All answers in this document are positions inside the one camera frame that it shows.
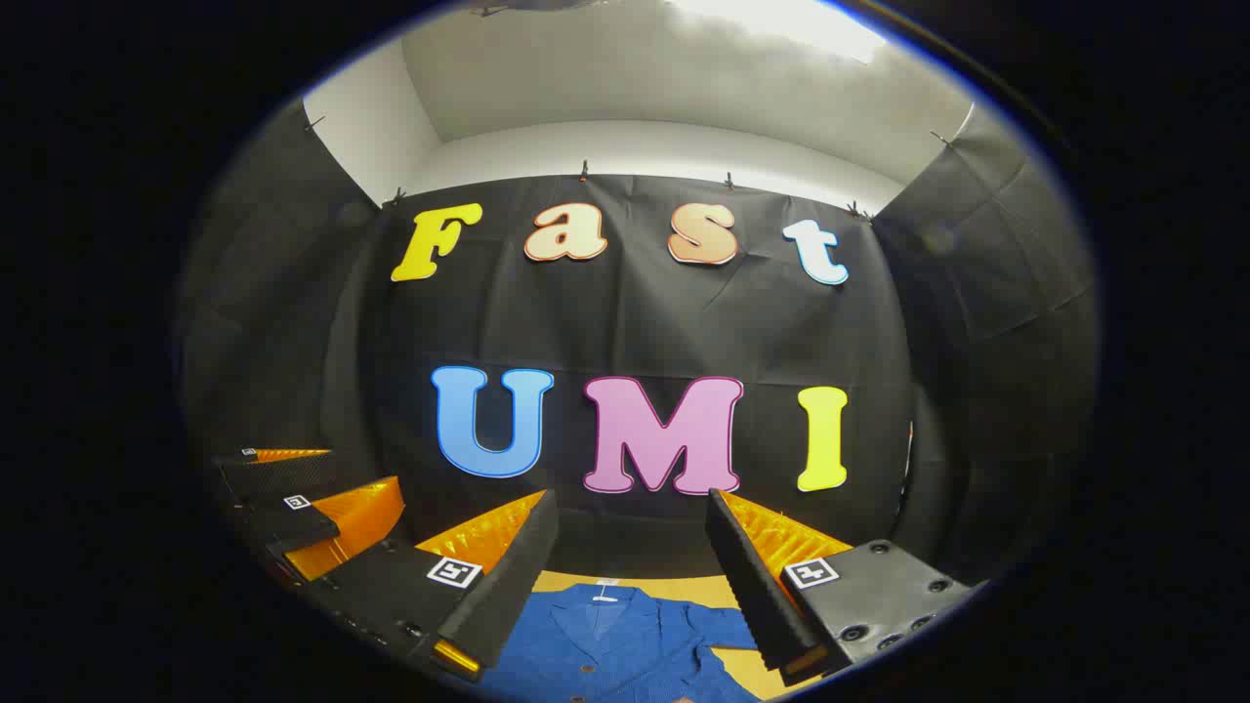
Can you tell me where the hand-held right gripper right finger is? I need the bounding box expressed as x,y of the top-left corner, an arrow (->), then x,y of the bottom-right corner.
705,487 -> 980,684

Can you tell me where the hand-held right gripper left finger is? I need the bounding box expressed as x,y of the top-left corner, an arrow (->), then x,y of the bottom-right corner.
312,488 -> 561,682

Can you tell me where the blue button shirt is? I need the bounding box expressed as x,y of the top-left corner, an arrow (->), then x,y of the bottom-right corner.
479,583 -> 768,703

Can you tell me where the row of small cloth clips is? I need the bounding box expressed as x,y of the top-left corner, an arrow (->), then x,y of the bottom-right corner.
303,117 -> 953,221

